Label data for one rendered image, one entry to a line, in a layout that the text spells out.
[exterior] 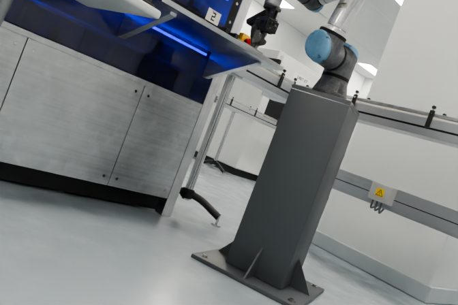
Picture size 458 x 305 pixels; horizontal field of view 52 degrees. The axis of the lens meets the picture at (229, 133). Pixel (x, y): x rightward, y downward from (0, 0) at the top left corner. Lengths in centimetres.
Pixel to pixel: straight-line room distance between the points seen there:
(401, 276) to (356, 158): 83
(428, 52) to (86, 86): 224
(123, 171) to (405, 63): 208
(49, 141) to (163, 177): 61
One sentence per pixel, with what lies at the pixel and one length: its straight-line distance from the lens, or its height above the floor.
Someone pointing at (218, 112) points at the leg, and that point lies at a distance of 268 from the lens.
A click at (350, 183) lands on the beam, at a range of 268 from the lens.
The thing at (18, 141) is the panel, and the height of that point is 18.
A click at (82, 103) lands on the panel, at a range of 209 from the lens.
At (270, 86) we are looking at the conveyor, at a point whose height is 87.
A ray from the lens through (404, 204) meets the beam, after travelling 252.
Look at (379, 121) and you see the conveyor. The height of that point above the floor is 86.
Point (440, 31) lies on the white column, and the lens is 345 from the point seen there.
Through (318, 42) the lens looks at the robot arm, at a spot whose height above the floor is 96.
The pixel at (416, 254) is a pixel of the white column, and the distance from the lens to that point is 311.
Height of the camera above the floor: 49
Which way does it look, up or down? level
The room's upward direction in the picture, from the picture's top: 21 degrees clockwise
